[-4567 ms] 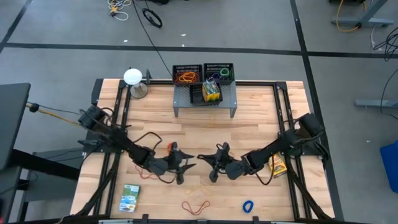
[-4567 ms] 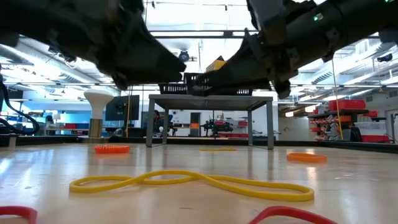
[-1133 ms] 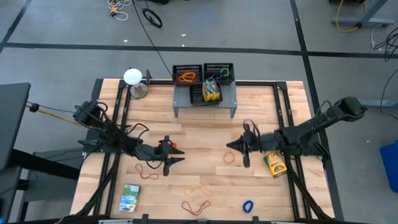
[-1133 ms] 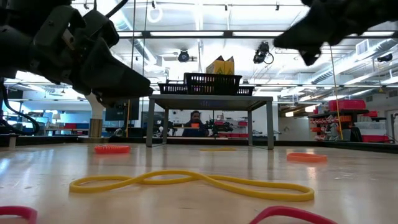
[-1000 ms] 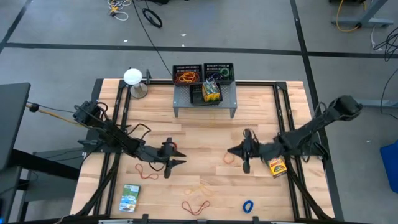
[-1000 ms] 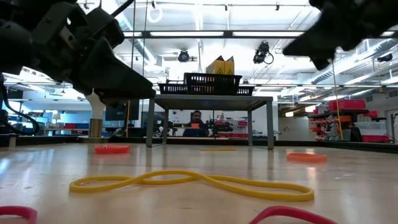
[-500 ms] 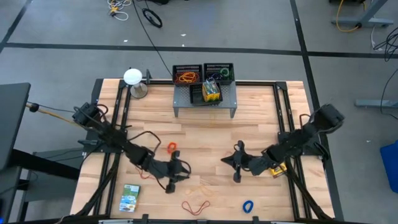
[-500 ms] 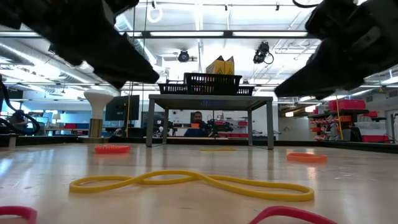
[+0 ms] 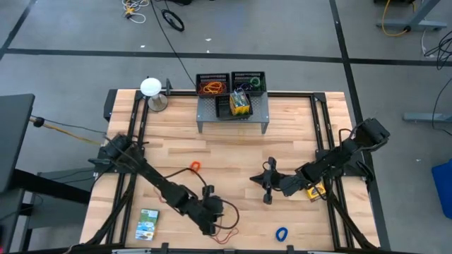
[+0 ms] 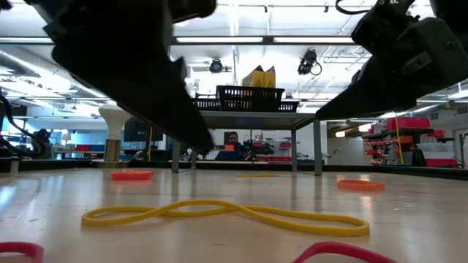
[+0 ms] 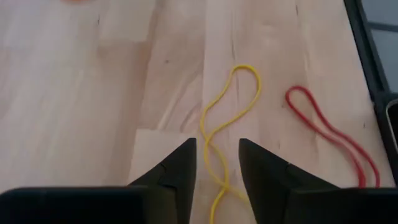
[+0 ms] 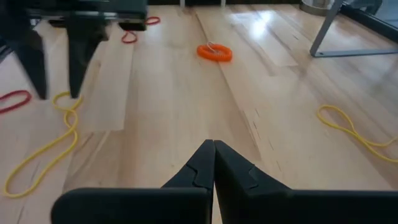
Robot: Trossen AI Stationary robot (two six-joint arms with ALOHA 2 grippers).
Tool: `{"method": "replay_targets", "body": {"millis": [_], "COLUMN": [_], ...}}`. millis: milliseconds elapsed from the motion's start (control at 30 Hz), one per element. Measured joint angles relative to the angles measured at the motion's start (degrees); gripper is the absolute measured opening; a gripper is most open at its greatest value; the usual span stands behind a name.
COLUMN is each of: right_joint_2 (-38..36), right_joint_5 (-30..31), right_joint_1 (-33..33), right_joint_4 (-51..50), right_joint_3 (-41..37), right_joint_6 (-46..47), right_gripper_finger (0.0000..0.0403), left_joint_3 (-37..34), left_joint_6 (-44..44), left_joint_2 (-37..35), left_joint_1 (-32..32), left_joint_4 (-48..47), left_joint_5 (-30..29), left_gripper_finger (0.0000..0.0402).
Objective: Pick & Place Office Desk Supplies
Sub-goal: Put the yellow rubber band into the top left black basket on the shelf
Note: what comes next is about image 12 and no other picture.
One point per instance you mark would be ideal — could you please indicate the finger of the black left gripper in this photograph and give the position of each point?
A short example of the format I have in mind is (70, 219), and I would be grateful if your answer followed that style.
(82, 56)
(32, 62)

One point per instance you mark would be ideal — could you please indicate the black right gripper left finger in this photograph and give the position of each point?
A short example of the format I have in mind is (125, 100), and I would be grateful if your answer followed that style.
(140, 207)

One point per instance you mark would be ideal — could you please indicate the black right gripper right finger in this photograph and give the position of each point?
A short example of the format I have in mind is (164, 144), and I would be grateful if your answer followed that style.
(280, 208)

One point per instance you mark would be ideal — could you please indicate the orange coil wristband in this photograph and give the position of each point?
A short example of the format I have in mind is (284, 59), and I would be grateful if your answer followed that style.
(217, 57)

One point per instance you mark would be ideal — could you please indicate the red rubber band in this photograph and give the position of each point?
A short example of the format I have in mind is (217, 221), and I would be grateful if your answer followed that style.
(159, 20)
(29, 97)

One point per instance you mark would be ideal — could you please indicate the yellow rubber band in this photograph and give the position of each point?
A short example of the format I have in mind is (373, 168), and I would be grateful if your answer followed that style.
(75, 135)
(318, 112)

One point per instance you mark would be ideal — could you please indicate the grey perforated metal shelf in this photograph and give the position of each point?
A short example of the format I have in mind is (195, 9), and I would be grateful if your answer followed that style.
(325, 28)

